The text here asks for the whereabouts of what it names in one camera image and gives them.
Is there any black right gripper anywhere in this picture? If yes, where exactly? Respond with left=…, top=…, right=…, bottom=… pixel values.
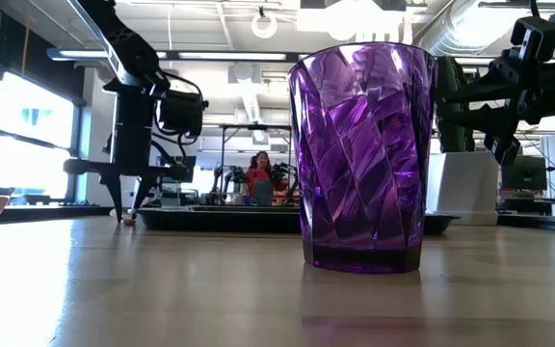
left=436, top=16, right=555, bottom=166

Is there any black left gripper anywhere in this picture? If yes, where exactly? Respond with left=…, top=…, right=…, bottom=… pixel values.
left=63, top=91, right=192, bottom=225

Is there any purple faceted plastic cup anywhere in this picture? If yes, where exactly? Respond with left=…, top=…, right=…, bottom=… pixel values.
left=286, top=41, right=438, bottom=275

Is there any green cactus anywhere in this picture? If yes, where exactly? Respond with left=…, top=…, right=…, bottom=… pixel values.
left=434, top=55, right=477, bottom=154

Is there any dark monitor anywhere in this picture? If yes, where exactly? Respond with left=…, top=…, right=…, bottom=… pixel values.
left=501, top=154, right=548, bottom=192

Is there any white hexagonal planter pot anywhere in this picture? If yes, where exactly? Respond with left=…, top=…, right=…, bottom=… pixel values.
left=425, top=151, right=500, bottom=227

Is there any person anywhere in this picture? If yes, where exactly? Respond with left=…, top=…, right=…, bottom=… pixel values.
left=246, top=150, right=278, bottom=207

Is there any ceiling light strip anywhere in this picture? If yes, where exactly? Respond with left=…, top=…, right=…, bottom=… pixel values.
left=45, top=47, right=288, bottom=63

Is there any black aluminium table frame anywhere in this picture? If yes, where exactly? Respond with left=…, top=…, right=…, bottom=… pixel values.
left=0, top=204, right=555, bottom=236

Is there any silver ventilation duct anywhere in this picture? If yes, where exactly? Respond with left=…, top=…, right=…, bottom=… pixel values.
left=414, top=0, right=555, bottom=57

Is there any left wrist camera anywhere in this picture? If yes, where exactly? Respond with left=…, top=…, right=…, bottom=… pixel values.
left=158, top=89, right=210, bottom=137

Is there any black metal stand frame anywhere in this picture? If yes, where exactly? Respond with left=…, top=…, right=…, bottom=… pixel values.
left=219, top=123, right=293, bottom=194

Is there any white ring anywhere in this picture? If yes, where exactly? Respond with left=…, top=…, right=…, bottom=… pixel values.
left=251, top=12, right=278, bottom=40

